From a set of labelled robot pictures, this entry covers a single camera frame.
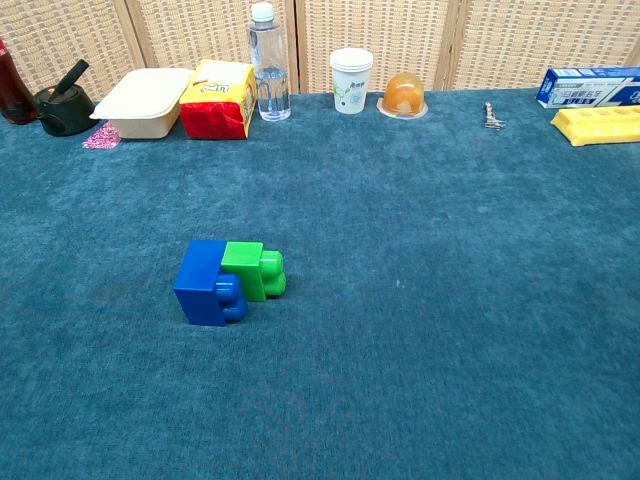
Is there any green toy block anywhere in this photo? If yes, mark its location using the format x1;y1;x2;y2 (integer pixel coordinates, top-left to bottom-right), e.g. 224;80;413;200
220;241;288;303

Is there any blue toy block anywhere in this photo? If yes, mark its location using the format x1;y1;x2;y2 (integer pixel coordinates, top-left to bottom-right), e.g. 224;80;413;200
173;239;250;327

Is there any teal carpet table cover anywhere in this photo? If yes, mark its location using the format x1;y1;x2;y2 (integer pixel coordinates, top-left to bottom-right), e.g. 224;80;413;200
0;87;640;480

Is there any white paper cup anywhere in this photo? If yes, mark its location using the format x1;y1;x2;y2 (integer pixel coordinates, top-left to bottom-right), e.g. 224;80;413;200
329;47;375;115

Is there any yellow red snack bag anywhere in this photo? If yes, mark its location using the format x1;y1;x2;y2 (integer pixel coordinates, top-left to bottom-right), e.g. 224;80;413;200
179;59;258;141

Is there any orange jelly cup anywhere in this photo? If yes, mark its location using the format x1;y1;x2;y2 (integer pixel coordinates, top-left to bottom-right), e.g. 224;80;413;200
376;72;430;119

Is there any clear water bottle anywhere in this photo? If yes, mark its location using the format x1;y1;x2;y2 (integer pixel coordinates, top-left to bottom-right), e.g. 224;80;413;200
248;1;292;122

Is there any wicker folding screen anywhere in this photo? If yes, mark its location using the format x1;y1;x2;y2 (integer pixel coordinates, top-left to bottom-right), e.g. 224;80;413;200
0;0;640;101

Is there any beige lidded lunch box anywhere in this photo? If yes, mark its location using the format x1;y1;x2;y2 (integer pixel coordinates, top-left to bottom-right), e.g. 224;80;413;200
89;67;195;140

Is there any pink patterned packet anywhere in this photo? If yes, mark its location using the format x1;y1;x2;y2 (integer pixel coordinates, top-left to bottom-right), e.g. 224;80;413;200
82;123;122;151

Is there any black round pot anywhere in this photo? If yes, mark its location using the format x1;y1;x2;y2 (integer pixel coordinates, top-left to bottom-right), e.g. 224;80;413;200
33;59;100;137

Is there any yellow plastic tray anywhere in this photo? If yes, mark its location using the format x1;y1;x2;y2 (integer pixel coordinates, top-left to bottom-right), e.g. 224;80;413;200
550;104;640;147

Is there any blue white long box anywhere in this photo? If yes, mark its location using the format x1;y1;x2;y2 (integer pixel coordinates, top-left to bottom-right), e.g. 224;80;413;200
535;66;640;109

